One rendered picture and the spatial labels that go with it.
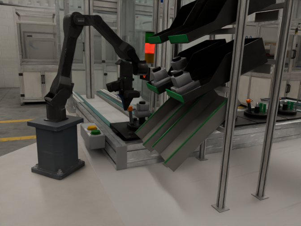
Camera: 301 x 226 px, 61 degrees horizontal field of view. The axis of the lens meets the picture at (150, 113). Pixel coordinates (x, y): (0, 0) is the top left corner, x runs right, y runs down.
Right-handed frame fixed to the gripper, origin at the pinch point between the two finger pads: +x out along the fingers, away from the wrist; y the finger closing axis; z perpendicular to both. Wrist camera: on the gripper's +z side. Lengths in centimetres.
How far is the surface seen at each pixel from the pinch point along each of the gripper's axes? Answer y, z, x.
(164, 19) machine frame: -78, -59, -47
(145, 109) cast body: 2.1, -9.1, 2.9
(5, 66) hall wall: -813, 98, 43
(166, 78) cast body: 30.8, -2.9, -14.3
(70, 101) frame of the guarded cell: -82, 12, 15
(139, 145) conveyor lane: 16.6, -0.3, 14.4
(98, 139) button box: 2.0, 12.8, 15.2
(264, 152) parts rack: 52, -29, 7
